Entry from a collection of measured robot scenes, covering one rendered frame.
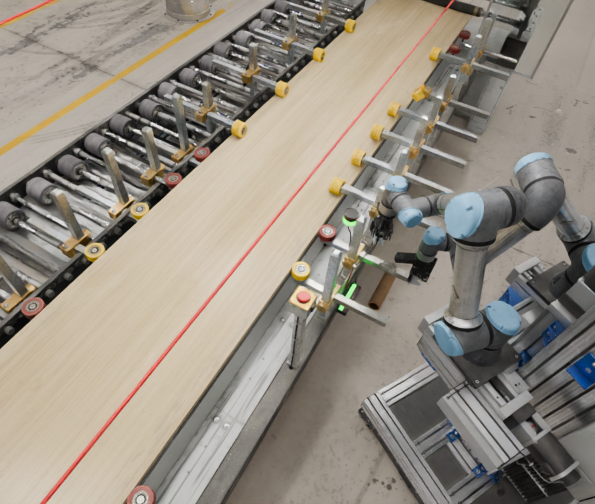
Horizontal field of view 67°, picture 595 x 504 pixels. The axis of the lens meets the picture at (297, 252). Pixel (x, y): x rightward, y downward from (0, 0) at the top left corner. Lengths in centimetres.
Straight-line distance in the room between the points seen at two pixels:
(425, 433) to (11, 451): 173
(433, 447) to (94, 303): 167
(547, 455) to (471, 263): 72
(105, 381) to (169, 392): 23
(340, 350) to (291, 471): 72
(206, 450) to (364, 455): 97
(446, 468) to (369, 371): 65
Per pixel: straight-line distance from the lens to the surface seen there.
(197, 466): 189
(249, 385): 196
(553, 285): 200
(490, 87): 427
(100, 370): 178
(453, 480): 244
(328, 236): 202
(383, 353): 279
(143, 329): 181
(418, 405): 249
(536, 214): 158
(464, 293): 139
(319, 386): 264
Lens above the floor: 245
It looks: 53 degrees down
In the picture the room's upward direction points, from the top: 6 degrees clockwise
